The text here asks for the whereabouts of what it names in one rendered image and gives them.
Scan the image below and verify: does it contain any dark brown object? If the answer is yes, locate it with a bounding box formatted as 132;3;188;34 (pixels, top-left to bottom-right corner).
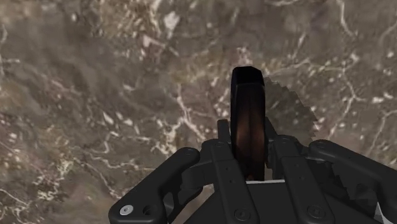
230;66;267;182

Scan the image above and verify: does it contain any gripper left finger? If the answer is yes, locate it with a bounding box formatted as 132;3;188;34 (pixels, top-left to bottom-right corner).
108;118;260;224

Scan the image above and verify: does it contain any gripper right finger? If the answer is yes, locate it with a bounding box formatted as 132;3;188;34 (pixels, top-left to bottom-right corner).
264;118;397;224

